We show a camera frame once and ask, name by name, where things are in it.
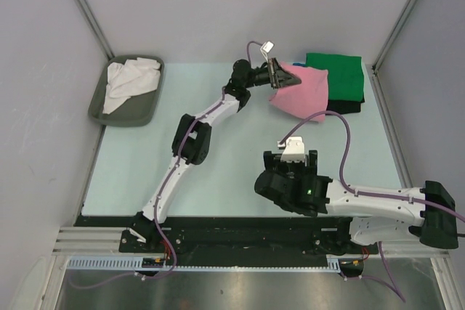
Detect white t shirt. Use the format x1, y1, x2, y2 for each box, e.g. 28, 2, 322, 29
102, 57, 161, 115

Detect white slotted cable duct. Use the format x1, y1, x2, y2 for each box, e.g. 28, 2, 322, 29
67, 256, 365, 273

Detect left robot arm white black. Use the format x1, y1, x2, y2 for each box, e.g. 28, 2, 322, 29
128, 58, 302, 252

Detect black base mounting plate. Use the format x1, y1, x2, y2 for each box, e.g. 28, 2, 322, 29
75, 216, 377, 266

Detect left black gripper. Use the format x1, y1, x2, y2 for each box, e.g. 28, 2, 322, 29
244, 58, 301, 89

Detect left aluminium frame post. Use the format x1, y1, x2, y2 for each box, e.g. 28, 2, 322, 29
74, 0, 115, 60

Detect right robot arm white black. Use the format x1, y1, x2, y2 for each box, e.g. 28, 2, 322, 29
254, 151, 458, 253

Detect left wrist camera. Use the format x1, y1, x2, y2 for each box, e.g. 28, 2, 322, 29
260, 41, 274, 54

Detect green folded t shirt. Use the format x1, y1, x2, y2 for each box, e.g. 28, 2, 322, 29
306, 52, 364, 102

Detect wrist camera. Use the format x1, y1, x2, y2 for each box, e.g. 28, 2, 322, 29
278, 136, 306, 163
260, 41, 274, 54

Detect grey fabric basket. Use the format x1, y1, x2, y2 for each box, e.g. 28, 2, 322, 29
88, 54, 164, 127

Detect black folded t shirt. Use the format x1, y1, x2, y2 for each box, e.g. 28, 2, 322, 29
326, 99, 365, 115

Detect pink t shirt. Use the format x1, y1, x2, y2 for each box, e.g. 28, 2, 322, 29
269, 62, 329, 119

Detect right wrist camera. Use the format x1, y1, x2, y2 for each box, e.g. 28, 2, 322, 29
278, 136, 306, 163

